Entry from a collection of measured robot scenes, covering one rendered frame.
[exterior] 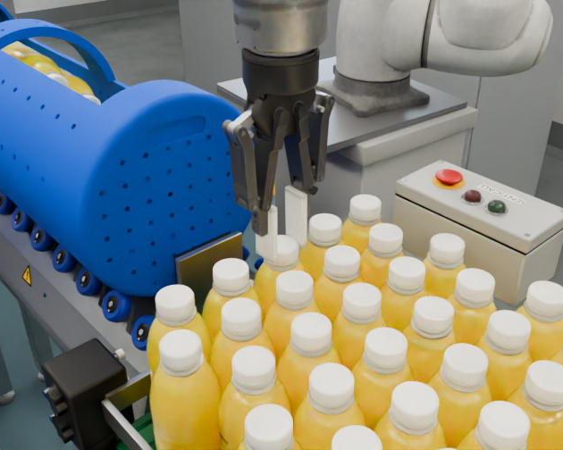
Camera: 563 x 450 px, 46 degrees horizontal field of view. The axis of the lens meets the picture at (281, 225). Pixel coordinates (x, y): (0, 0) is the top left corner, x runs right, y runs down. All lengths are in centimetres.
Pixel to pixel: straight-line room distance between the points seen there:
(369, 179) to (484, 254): 48
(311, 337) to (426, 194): 32
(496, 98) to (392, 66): 122
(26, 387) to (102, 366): 150
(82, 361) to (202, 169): 28
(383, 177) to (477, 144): 123
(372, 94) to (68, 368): 83
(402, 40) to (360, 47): 8
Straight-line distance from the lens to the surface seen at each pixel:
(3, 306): 262
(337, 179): 134
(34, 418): 216
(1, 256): 124
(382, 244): 77
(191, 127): 84
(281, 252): 74
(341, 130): 125
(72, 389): 75
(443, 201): 87
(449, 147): 144
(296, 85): 63
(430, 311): 67
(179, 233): 89
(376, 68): 133
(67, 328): 105
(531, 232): 83
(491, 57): 129
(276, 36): 60
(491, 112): 252
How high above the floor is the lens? 152
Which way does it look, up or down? 32 degrees down
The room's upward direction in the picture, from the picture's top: straight up
